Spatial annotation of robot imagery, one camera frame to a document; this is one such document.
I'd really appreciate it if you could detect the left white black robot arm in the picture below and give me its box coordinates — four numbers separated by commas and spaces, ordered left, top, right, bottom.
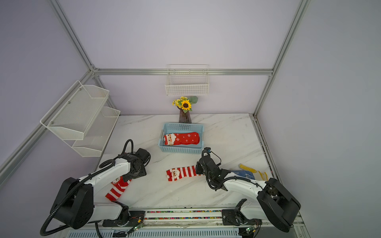
40, 148, 151, 237

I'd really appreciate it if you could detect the aluminium rail front frame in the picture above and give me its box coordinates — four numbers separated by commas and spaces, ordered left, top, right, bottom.
55, 202, 305, 232

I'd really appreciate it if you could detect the white wire wall basket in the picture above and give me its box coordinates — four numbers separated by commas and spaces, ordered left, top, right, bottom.
165, 64, 209, 96

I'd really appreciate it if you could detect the yellow artificial sunflower bouquet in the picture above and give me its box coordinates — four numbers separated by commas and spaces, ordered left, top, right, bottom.
172, 96, 198, 114

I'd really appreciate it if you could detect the red white striped sock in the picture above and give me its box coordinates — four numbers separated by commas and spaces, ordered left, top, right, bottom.
166, 166, 200, 181
105, 177, 132, 202

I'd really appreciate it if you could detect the dark ribbed glass vase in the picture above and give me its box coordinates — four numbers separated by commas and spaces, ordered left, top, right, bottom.
179, 109, 192, 124

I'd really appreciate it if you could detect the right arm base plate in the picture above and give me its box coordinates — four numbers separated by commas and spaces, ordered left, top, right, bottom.
221, 209, 263, 226

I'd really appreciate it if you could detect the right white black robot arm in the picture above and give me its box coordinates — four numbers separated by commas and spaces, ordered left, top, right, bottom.
195, 147, 301, 233

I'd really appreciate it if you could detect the upper white mesh shelf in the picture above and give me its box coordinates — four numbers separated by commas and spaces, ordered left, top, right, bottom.
40, 81, 109, 140

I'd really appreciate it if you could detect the white mesh shelf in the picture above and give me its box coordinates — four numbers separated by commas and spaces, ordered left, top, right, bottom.
40, 81, 109, 140
70, 107, 120, 157

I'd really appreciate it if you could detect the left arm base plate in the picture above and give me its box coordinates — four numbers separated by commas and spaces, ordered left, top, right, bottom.
102, 210, 145, 227

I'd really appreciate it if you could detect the light blue plastic basket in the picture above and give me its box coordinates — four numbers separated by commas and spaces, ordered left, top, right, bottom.
158, 123, 204, 154

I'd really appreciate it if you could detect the lower white mesh shelf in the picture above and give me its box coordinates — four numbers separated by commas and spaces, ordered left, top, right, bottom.
70, 107, 120, 157

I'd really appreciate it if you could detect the red snowflake santa sock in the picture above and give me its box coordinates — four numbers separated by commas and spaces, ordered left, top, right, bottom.
163, 132, 200, 146

